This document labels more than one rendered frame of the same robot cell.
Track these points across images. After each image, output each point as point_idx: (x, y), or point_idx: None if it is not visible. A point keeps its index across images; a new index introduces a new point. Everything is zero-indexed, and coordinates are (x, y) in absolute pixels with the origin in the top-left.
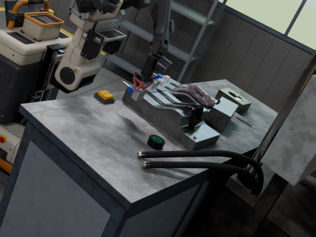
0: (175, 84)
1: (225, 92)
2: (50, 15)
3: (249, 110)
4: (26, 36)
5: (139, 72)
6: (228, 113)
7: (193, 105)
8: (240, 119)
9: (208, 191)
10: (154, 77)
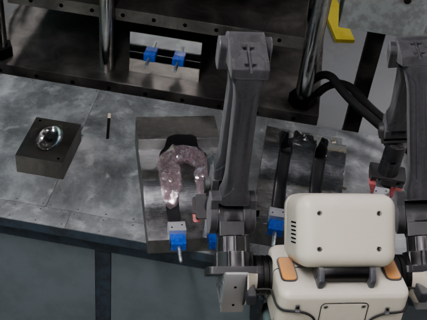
0: (167, 216)
1: (63, 152)
2: None
3: (23, 131)
4: None
5: (395, 178)
6: (204, 119)
7: (280, 148)
8: (101, 133)
9: None
10: (374, 162)
